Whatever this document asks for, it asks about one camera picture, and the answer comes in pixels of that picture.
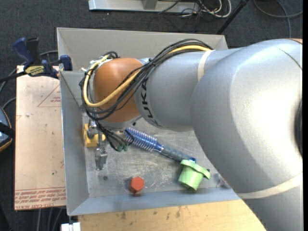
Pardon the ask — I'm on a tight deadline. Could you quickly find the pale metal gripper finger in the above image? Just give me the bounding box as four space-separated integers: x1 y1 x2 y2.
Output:
101 149 108 170
95 148 102 171

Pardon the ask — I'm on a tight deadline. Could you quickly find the yellow block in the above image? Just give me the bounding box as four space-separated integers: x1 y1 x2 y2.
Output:
83 123 107 148

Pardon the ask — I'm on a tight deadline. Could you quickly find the red hexagonal block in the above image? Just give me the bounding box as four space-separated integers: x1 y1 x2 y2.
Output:
128 176 145 195

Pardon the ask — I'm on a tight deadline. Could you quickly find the grey metal bin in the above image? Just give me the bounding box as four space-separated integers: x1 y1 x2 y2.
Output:
57 27 242 217

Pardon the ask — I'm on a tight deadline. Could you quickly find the brown cardboard board, red print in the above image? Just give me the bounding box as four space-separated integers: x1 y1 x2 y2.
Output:
14 65 67 211

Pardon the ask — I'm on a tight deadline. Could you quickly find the green flanged cup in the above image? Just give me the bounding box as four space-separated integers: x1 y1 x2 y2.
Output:
178 159 211 191

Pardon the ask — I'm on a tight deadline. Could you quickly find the blue bristle brush, grey handle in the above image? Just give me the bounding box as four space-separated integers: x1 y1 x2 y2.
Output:
123 126 197 164

